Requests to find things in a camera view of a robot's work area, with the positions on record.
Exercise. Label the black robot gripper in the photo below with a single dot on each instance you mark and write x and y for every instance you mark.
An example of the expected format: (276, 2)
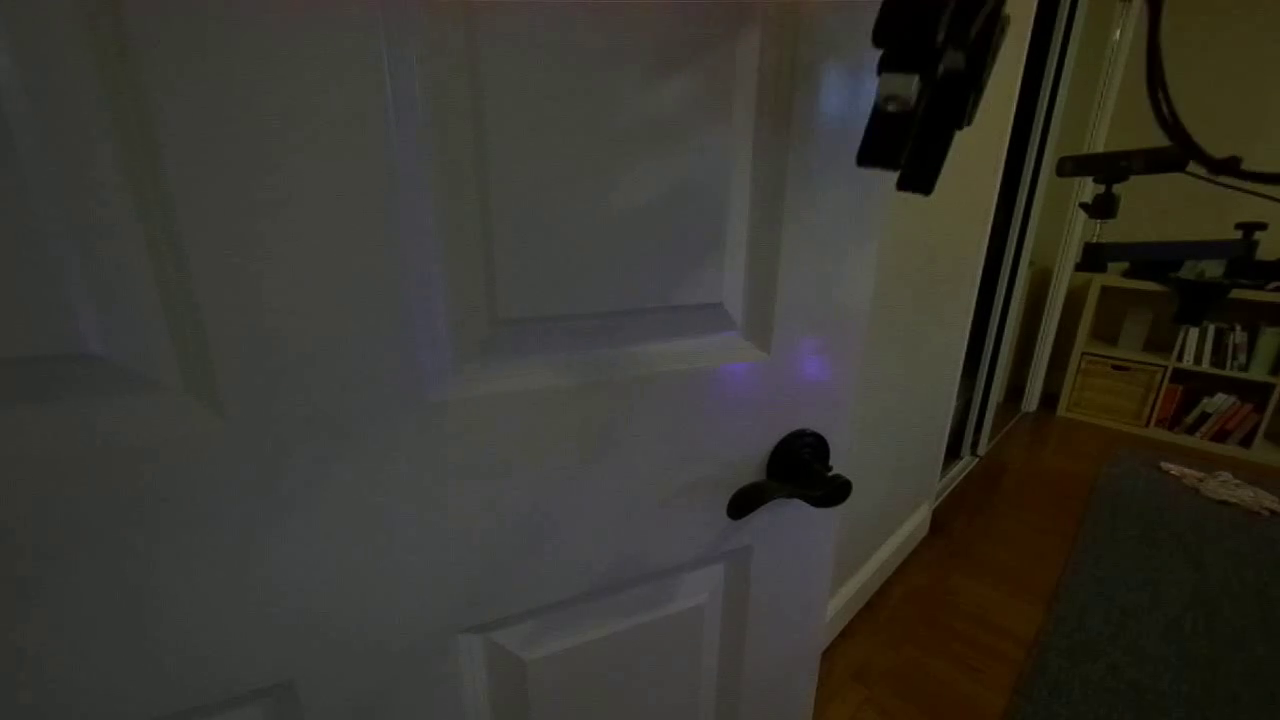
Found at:
(943, 47)

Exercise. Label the white panelled door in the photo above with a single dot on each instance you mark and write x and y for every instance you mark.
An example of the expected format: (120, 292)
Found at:
(335, 441)

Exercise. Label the white cube bookshelf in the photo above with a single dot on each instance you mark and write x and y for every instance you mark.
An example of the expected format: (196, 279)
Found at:
(1145, 335)

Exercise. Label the wicker storage basket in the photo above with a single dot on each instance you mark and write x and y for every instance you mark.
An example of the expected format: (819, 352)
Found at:
(1113, 388)

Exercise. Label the row of upright books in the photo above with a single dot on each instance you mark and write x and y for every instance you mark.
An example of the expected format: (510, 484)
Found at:
(1216, 345)

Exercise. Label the row of leaning books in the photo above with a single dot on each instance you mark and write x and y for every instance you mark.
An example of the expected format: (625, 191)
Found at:
(1207, 413)

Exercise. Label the white baseboard trim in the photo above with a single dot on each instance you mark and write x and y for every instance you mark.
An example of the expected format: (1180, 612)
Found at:
(875, 571)

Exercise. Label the light patterned cloth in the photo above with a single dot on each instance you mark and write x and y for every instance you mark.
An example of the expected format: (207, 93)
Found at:
(1220, 484)

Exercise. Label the dark grey rug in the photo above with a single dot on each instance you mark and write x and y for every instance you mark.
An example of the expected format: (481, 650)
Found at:
(1174, 612)

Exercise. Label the dark closet door frame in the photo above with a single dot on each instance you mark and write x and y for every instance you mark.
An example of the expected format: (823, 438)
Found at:
(1010, 225)

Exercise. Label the black stereo camera bar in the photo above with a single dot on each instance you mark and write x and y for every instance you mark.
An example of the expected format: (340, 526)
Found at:
(1121, 161)

